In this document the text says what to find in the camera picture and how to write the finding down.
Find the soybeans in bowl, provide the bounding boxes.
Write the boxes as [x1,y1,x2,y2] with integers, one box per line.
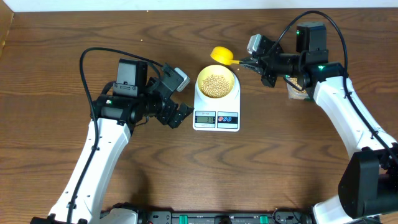
[200,75,231,98]

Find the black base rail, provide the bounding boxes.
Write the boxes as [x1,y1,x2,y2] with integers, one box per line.
[101,202,382,224]

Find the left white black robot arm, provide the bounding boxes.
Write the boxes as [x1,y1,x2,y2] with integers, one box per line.
[31,58,193,224]

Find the white digital kitchen scale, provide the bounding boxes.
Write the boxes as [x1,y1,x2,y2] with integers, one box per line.
[193,73,241,132]

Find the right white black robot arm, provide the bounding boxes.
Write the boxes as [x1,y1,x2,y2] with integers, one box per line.
[240,22,397,223]

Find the clear container of soybeans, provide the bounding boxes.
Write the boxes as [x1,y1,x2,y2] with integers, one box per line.
[287,77,310,100]

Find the yellow plastic scoop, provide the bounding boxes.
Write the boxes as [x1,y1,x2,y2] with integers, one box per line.
[210,46,241,65]

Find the yellow plastic bowl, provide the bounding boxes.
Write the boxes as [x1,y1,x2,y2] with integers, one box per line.
[197,65,235,94]

